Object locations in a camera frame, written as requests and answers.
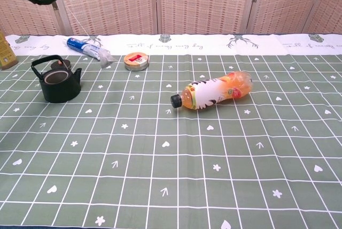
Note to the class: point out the grey pyramid tea bag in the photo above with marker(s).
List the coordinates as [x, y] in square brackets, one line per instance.
[106, 59]

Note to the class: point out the black kettle lid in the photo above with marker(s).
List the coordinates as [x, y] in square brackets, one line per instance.
[62, 64]

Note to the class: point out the black cast iron teapot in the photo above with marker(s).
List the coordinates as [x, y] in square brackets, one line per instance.
[60, 89]

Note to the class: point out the yellow green cardboard box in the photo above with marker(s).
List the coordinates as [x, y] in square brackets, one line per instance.
[6, 53]

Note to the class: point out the blue white toothpaste tube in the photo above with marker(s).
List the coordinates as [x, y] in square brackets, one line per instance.
[85, 47]

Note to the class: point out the round tin with wooden lid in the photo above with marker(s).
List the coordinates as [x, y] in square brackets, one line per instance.
[136, 61]

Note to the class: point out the woven bamboo folding screen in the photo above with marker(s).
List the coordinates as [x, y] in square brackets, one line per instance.
[187, 1]

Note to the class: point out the green grid tablecloth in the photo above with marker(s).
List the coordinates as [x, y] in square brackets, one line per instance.
[171, 143]

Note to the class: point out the orange juice plastic bottle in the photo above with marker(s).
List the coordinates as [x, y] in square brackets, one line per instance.
[213, 91]

